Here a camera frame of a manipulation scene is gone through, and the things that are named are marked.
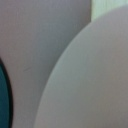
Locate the pink stove counter block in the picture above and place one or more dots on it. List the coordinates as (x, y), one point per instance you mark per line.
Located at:
(33, 35)

